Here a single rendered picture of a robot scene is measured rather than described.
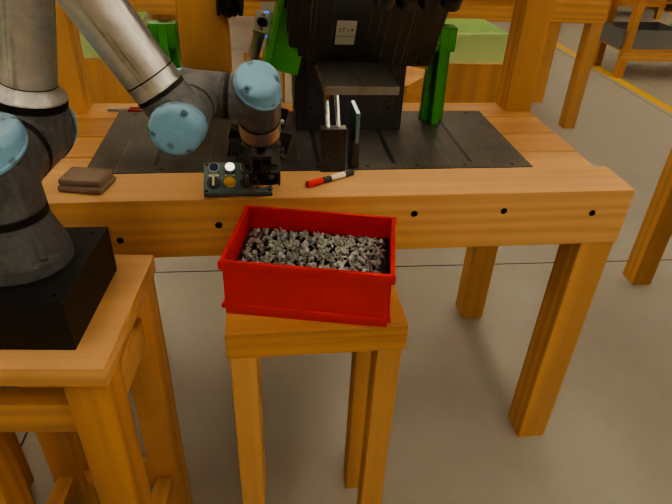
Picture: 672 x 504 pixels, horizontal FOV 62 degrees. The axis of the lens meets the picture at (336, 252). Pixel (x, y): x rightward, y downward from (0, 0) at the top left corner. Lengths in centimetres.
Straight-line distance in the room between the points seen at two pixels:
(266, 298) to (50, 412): 41
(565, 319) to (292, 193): 86
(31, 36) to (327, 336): 68
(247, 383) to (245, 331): 13
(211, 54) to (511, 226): 98
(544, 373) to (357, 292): 93
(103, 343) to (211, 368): 116
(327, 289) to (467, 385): 119
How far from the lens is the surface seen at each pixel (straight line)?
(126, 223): 132
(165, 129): 82
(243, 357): 108
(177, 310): 241
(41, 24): 101
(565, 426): 211
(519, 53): 194
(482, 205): 137
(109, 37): 83
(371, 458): 135
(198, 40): 177
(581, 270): 161
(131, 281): 112
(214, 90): 95
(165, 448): 148
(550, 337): 173
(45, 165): 102
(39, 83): 104
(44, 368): 99
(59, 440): 153
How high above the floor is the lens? 149
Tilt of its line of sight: 33 degrees down
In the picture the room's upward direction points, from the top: 3 degrees clockwise
